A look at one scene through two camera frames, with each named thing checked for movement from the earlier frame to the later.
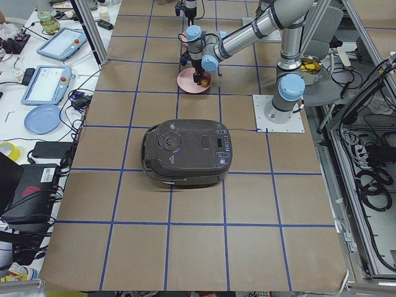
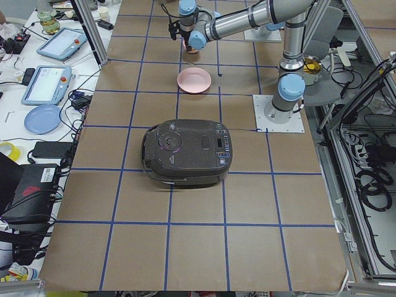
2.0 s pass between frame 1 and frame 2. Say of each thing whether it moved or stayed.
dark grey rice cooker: stayed
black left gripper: moved
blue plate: stayed
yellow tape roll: stayed
